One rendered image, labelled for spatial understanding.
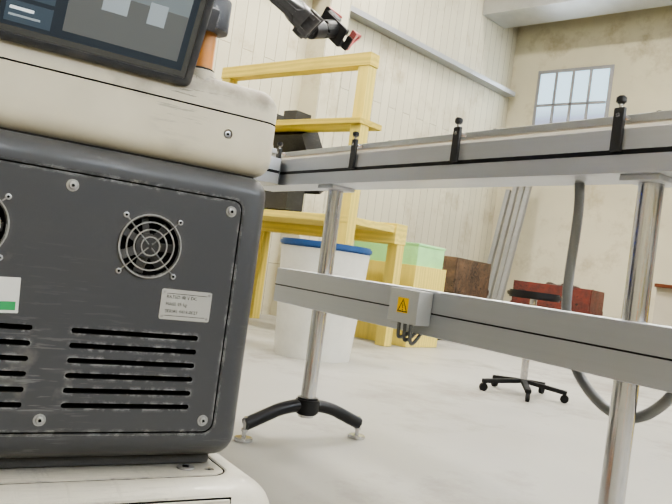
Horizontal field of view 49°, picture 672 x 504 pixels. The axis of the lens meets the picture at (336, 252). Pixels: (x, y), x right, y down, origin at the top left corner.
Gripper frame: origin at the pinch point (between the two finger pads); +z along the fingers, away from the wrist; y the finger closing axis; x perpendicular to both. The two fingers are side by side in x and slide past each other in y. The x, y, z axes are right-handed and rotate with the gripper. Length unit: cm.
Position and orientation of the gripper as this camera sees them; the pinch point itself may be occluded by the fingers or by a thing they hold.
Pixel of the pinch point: (349, 27)
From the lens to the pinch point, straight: 250.2
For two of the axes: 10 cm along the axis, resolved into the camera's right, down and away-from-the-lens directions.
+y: 6.4, 7.2, -2.7
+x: 4.6, -6.4, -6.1
